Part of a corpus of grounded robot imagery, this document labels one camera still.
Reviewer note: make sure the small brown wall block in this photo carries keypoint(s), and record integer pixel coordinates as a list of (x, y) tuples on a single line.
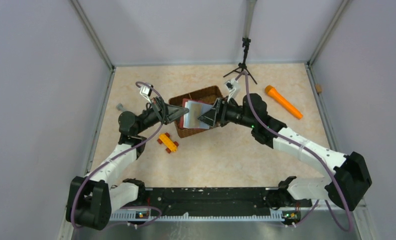
[(318, 88)]

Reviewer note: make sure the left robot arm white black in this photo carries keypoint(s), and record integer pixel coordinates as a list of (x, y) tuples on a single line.
[(92, 199)]

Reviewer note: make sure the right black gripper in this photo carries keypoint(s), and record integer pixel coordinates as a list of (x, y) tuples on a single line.
[(219, 112)]

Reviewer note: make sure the orange toy car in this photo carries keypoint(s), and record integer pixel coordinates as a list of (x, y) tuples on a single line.
[(170, 145)]

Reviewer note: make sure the gold striped credit card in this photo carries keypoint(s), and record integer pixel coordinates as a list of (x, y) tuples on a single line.
[(195, 110)]

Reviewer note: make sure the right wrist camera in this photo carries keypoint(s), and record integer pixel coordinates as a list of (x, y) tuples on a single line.
[(233, 88)]

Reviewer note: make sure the red leather card holder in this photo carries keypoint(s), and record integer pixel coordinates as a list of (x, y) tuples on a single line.
[(184, 104)]

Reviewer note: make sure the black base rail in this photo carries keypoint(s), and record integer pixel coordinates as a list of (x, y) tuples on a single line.
[(215, 203)]

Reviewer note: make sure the brown wicker divided basket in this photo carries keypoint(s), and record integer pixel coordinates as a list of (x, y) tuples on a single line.
[(207, 95)]

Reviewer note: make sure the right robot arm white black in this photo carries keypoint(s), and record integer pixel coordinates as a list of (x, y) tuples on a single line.
[(345, 177)]

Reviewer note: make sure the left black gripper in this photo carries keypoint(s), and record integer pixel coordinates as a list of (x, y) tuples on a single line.
[(164, 112)]

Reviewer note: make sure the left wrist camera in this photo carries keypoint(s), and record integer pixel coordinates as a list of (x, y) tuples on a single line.
[(146, 92)]

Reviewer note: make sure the black tripod stand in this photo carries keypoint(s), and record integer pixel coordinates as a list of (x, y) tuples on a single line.
[(242, 66)]

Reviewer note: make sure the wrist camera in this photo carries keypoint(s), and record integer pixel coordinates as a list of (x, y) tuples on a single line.
[(233, 88), (146, 92)]

